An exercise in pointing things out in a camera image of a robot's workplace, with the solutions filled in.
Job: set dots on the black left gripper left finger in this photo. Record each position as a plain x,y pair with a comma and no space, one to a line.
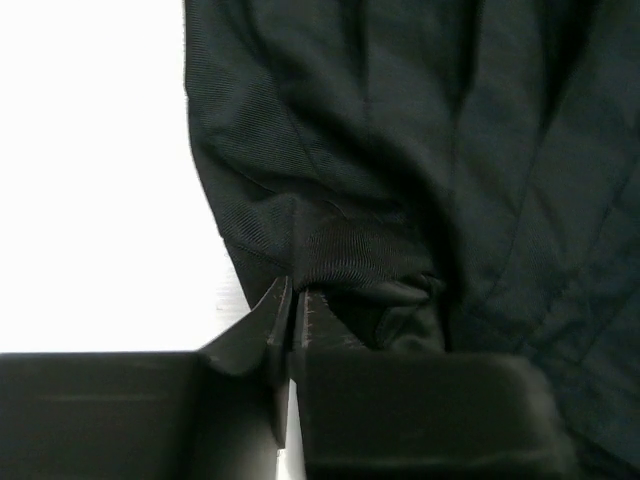
215,413

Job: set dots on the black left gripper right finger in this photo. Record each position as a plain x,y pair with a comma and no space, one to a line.
381,415

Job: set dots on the black skirt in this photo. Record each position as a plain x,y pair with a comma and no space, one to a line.
461,173

